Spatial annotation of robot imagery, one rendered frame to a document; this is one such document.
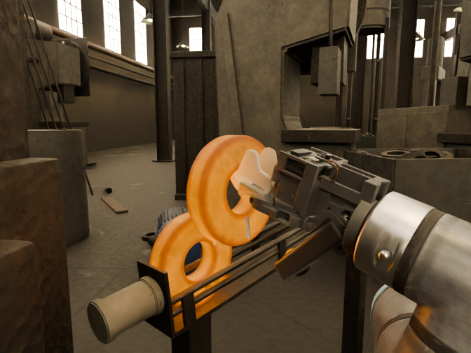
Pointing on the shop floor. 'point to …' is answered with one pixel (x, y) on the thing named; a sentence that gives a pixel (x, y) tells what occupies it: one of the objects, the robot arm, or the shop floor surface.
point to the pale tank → (377, 9)
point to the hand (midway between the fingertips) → (235, 176)
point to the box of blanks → (422, 174)
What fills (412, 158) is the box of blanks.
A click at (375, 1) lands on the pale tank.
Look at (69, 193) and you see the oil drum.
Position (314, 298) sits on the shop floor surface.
